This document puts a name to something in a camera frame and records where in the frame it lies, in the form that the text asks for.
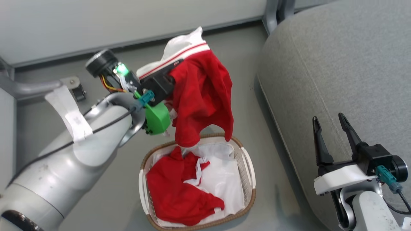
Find grey fabric sofa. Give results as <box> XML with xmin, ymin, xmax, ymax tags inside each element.
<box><xmin>257</xmin><ymin>0</ymin><xmax>411</xmax><ymax>231</ymax></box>

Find grey metal partition foot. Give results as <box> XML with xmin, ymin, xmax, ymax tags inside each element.
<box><xmin>0</xmin><ymin>57</ymin><xmax>81</xmax><ymax>100</ymax></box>

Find white strap on arm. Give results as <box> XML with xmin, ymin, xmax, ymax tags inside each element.
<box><xmin>45</xmin><ymin>85</ymin><xmax>94</xmax><ymax>143</ymax></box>

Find red garment with striped trim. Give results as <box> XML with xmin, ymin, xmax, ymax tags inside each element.
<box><xmin>136</xmin><ymin>27</ymin><xmax>234</xmax><ymax>148</ymax></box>

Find black caster wheel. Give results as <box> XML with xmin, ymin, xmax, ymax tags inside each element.
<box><xmin>71</xmin><ymin>84</ymin><xmax>87</xmax><ymax>103</ymax></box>

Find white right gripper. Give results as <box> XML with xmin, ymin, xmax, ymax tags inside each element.
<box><xmin>312</xmin><ymin>113</ymin><xmax>378</xmax><ymax>196</ymax></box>

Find white cloth basket liner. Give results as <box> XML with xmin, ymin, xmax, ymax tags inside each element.
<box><xmin>150</xmin><ymin>142</ymin><xmax>246</xmax><ymax>228</ymax></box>

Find white woven-rim laundry basket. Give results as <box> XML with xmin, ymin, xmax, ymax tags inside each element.
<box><xmin>139</xmin><ymin>133</ymin><xmax>257</xmax><ymax>231</ymax></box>

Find grey partition corner post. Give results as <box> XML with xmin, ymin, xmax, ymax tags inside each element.
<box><xmin>262</xmin><ymin>0</ymin><xmax>296</xmax><ymax>34</ymax></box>

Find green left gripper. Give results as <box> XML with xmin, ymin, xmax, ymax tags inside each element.
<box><xmin>143</xmin><ymin>101</ymin><xmax>171</xmax><ymax>136</ymax></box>

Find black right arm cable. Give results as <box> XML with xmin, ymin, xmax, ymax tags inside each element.
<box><xmin>376</xmin><ymin>166</ymin><xmax>411</xmax><ymax>215</ymax></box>

